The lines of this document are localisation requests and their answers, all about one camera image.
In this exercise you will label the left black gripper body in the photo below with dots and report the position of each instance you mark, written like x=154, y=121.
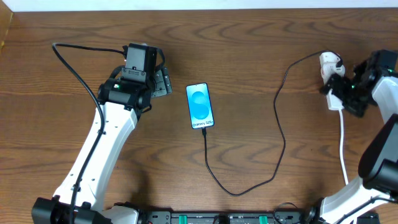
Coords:
x=163, y=83

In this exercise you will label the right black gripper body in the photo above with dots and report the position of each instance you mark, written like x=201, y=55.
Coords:
x=337, y=88

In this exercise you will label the blue Samsung Galaxy smartphone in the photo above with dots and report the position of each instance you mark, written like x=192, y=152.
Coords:
x=199, y=105

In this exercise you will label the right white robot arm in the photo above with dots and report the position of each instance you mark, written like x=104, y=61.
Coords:
x=374, y=83

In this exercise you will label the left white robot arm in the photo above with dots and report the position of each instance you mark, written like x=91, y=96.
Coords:
x=120, y=102

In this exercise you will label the white USB charger plug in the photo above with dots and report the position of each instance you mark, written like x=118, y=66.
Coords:
x=329, y=64

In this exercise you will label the white power strip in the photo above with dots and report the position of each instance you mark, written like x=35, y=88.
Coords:
x=333, y=102

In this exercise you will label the cardboard box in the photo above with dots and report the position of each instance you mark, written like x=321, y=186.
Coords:
x=6, y=16

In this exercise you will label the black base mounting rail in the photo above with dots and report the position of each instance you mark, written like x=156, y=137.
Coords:
x=163, y=217

